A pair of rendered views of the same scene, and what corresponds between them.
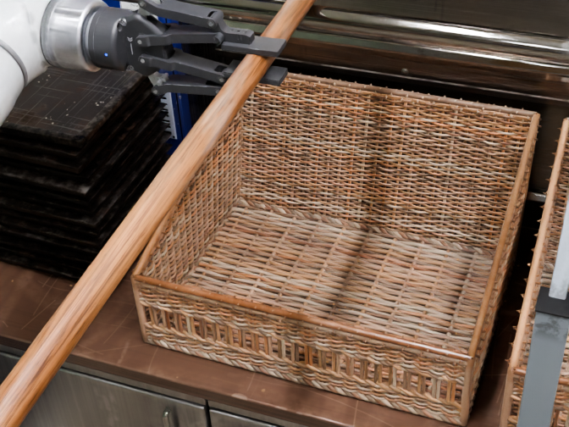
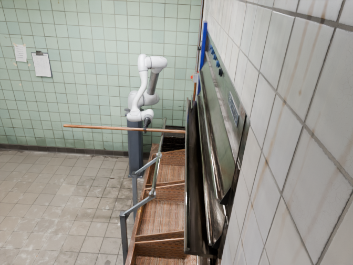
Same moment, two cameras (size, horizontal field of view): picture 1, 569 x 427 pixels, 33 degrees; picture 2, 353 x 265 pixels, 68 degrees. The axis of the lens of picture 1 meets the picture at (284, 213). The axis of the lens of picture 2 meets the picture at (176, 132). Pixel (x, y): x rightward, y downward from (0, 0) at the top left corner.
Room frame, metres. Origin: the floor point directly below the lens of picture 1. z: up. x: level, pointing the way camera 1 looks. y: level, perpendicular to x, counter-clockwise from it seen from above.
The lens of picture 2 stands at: (0.43, -2.16, 2.43)
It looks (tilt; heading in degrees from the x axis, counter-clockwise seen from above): 29 degrees down; 68
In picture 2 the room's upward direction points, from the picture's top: 3 degrees clockwise
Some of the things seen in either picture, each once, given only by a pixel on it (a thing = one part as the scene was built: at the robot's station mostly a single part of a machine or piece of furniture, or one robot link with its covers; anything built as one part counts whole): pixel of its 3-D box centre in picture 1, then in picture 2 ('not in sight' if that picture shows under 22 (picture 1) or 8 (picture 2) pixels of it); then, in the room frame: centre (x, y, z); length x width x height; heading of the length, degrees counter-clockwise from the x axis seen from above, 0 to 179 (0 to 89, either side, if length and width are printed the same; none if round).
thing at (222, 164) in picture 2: not in sight; (212, 96); (1.26, -0.72, 1.80); 1.79 x 0.11 x 0.19; 67
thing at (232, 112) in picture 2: not in sight; (219, 68); (1.29, -0.73, 1.99); 1.80 x 0.08 x 0.21; 67
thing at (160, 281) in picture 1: (341, 226); (170, 170); (1.23, -0.09, 0.72); 0.56 x 0.49 x 0.28; 67
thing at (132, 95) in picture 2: not in sight; (135, 99); (1.07, 0.86, 1.17); 0.18 x 0.16 x 0.22; 1
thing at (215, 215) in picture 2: not in sight; (208, 130); (1.26, -0.72, 1.54); 1.79 x 0.11 x 0.19; 67
